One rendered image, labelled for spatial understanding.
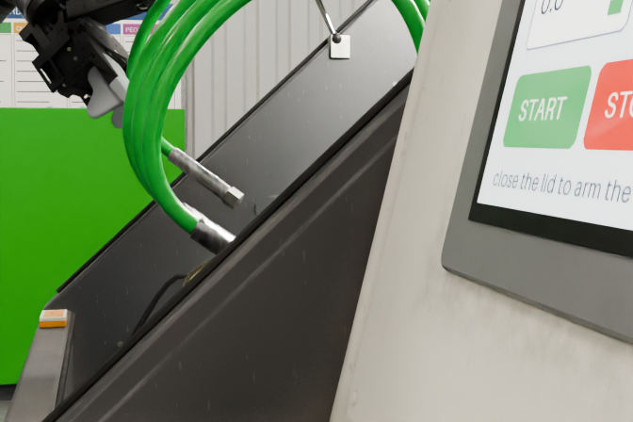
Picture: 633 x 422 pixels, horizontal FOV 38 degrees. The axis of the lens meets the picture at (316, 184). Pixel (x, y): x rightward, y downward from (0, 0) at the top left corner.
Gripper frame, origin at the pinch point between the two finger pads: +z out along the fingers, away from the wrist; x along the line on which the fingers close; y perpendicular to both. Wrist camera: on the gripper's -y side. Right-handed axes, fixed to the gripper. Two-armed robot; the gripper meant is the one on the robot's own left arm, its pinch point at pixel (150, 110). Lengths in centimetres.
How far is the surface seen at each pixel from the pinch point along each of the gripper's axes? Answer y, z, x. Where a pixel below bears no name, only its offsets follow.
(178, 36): -13.0, 12.6, 24.0
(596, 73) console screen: -31, 46, 50
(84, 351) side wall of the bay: 31.9, 8.7, -16.8
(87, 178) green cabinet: 117, -160, -248
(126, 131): -2.6, 11.8, 18.2
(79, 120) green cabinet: 102, -179, -240
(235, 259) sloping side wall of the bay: -8.9, 34.5, 33.5
